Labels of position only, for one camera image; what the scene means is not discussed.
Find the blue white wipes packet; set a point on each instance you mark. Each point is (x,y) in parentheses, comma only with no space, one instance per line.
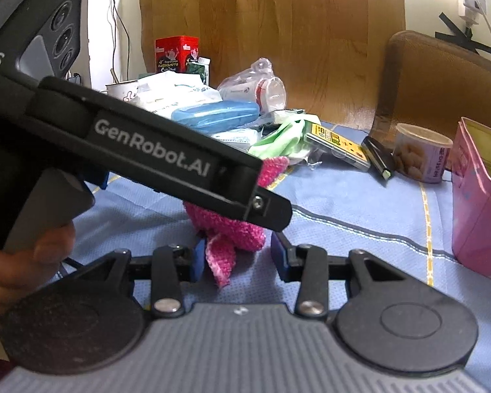
(237,137)

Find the pink knitted toy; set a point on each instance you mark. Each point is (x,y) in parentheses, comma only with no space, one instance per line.
(237,233)

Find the pink tin box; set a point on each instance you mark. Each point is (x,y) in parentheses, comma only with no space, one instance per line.
(478,204)

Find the clear plastic bag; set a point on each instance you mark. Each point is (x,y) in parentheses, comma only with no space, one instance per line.
(241,82)

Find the green carton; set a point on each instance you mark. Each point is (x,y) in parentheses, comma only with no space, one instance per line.
(200,71)

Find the black lighter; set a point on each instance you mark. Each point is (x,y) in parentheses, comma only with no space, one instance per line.
(377,157)

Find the white jar with red band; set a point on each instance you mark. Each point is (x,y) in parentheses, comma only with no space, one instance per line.
(272,92)

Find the person's left hand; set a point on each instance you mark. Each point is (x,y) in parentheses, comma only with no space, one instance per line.
(20,268)

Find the paper snack cup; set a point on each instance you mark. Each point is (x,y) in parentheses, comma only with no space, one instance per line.
(419,153)

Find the blue plastic bottle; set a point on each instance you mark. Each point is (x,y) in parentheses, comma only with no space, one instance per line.
(212,114)

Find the red tin box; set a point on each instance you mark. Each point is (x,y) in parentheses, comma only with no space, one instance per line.
(176,55)

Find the white enamel mug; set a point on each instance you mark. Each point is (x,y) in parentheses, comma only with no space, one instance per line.
(120,90)

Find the black tape strips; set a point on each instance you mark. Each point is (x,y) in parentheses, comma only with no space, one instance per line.
(462,35)

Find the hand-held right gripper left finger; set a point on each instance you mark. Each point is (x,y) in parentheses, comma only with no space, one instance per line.
(199,260)

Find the clear plastic blister pack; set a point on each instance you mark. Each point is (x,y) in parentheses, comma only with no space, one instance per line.
(337,145)

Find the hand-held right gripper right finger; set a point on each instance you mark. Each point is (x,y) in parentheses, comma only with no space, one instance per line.
(279,260)

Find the green cloth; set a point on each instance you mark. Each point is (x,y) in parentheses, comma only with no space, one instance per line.
(286,135)

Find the blue tablecloth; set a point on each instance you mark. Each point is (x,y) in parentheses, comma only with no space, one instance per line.
(352,221)

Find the brown chair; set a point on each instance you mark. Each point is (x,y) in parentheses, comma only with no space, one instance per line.
(433,86)

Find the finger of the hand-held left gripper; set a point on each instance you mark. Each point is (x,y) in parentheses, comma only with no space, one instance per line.
(272,211)

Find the white tissue pack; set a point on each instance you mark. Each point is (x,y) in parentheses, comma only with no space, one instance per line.
(167,90)

